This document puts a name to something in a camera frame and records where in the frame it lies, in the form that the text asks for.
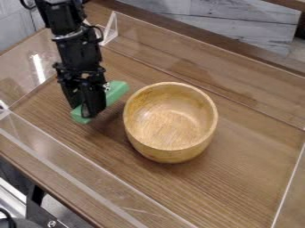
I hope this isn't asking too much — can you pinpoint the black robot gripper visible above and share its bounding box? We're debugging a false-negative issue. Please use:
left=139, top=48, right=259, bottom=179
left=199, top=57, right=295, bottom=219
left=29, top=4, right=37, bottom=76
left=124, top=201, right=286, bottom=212
left=52, top=31, right=105, bottom=118

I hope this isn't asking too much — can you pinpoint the green rectangular block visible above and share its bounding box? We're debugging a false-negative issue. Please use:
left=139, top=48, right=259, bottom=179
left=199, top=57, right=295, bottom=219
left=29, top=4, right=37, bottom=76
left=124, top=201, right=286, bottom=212
left=71, top=80, right=129, bottom=124

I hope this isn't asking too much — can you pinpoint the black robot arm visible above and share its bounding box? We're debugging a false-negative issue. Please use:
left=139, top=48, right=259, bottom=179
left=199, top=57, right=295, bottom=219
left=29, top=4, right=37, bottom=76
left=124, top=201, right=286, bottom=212
left=18, top=0, right=107, bottom=118

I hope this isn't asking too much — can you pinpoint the brown wooden bowl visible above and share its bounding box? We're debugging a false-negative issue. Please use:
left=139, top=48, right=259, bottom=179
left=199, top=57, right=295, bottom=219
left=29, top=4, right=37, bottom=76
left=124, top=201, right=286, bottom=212
left=123, top=82, right=219, bottom=164

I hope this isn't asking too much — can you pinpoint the clear acrylic tray wall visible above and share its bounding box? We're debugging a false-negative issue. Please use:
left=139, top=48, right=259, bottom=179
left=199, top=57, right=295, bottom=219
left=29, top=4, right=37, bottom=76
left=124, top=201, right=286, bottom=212
left=0, top=109, right=190, bottom=228

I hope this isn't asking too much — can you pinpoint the black table leg bracket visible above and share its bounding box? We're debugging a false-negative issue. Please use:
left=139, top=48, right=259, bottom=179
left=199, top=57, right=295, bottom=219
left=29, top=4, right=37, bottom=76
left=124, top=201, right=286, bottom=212
left=25, top=185, right=69, bottom=228

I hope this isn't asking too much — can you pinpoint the black cable under table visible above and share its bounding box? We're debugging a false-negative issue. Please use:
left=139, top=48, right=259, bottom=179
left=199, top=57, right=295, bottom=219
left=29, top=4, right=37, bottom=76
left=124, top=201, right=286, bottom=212
left=0, top=208, right=16, bottom=228

